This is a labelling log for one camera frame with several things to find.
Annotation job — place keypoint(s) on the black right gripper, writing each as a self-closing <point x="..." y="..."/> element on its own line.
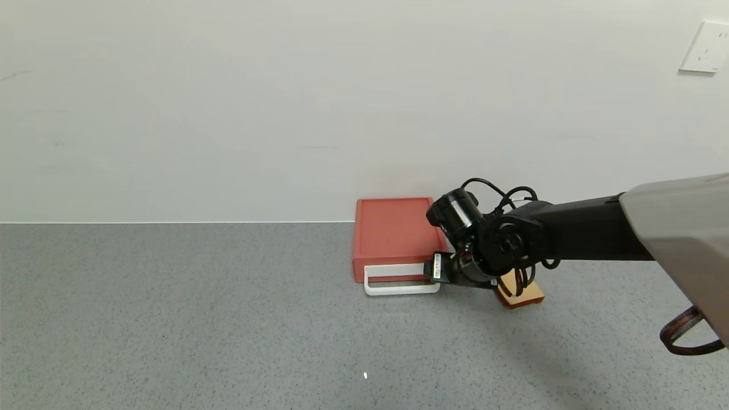
<point x="437" y="267"/>

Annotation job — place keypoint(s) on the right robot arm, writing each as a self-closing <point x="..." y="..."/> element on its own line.
<point x="598" y="228"/>

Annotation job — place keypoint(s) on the red drawer case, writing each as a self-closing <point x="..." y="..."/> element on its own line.
<point x="390" y="228"/>

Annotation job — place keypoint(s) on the toy toast slice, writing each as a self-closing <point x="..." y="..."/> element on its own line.
<point x="528" y="296"/>

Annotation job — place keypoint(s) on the white wall socket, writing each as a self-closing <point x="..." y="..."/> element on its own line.
<point x="706" y="48"/>

